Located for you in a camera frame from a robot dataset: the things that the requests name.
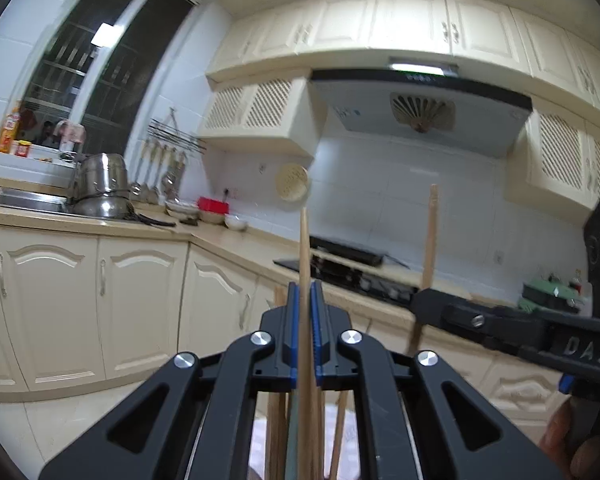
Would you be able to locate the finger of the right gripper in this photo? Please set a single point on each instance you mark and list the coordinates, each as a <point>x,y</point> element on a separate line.
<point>559,341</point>
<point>566,383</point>

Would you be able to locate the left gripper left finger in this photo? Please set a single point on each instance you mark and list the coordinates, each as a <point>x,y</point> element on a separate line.
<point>192,418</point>

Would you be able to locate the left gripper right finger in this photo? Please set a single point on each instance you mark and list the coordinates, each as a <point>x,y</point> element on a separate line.
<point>417,417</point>

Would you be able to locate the right hand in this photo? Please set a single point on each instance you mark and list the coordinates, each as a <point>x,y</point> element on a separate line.
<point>584,462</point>

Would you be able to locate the green appliance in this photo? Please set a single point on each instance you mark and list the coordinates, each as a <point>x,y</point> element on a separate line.
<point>549,294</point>

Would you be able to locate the wooden chopstick on table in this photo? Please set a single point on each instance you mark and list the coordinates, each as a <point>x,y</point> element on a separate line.
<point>305,360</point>
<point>429,261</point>

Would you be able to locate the light blue knife sheath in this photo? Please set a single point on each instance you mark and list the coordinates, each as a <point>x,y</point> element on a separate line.
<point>291,464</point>

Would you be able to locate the cream lower cabinets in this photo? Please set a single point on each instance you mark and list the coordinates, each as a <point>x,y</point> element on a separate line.
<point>82,312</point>

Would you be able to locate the cream cabinets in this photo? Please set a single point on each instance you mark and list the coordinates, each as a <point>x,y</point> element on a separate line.
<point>82,312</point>
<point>558,165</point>

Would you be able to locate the black gas stove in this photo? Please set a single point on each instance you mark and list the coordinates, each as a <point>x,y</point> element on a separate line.
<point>362,283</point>

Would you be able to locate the black induction cooker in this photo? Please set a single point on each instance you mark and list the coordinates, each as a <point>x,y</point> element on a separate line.
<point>348,250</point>

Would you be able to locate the white bowl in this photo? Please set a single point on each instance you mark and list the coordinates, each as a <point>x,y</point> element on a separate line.
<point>235,223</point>

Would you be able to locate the red box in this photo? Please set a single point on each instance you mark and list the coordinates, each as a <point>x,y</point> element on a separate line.
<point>215,206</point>

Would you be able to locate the stainless steel pots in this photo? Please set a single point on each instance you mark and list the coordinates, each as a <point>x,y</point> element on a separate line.
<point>100,189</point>

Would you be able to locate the steel sink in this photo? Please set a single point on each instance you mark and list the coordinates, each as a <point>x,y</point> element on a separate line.
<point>12,198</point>

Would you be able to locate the hanging utensil rack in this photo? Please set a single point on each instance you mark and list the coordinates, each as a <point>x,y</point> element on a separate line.
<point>162,157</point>

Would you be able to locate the range hood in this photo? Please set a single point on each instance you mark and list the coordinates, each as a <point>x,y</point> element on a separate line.
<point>440,108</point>

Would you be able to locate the orange bottle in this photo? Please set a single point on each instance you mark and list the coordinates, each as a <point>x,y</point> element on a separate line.
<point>9,129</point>

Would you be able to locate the cream upper cabinets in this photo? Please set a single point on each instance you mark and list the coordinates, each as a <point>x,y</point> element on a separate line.
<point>558,165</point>

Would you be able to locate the window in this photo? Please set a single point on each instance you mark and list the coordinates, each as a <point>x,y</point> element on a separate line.
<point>97,68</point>

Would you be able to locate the round cream wall strainer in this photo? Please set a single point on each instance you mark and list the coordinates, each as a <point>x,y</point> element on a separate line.
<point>292,182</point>

